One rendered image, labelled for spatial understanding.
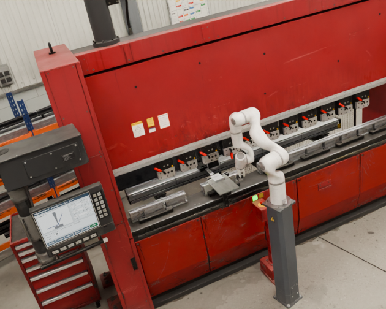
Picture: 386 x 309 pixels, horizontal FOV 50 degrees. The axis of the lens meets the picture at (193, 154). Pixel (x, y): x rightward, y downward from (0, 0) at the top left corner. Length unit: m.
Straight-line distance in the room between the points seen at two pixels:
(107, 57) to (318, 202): 2.43
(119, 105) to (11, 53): 4.15
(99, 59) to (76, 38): 4.37
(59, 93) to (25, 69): 4.36
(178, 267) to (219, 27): 2.04
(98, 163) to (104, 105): 0.42
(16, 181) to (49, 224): 0.34
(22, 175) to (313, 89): 2.48
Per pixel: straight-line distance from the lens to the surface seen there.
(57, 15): 7.22
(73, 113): 2.81
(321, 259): 4.19
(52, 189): 4.84
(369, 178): 4.52
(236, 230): 3.80
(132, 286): 3.58
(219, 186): 3.46
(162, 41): 3.05
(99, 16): 3.01
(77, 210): 2.69
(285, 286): 3.62
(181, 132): 3.28
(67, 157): 2.56
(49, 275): 3.81
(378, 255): 4.27
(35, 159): 2.53
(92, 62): 2.95
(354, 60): 4.02
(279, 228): 3.22
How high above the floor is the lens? 2.82
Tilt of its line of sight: 27 degrees down
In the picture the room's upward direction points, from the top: 11 degrees counter-clockwise
